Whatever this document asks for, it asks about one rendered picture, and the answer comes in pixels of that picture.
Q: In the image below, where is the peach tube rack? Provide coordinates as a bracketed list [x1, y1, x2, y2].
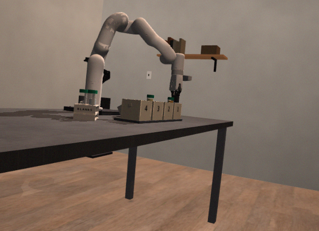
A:
[73, 103, 99, 121]

